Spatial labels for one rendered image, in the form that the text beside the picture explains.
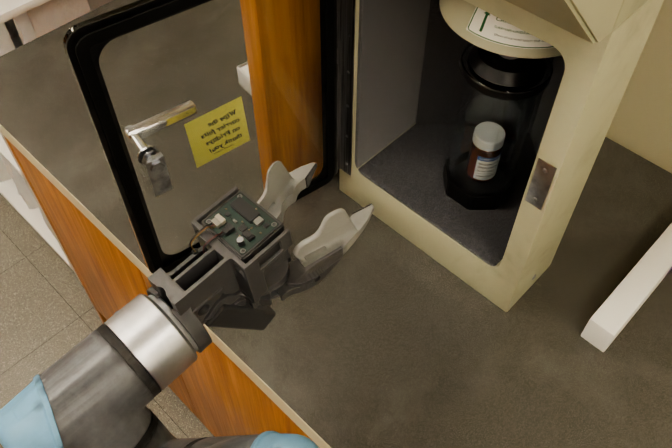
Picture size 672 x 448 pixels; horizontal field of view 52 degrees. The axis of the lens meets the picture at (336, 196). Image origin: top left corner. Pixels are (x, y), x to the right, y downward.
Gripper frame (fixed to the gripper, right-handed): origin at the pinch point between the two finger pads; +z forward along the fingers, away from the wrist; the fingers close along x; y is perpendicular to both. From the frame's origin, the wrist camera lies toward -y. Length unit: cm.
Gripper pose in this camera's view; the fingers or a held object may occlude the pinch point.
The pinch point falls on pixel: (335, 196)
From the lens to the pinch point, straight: 68.5
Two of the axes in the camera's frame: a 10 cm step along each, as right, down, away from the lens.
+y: -0.6, -5.9, -8.1
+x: -7.2, -5.4, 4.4
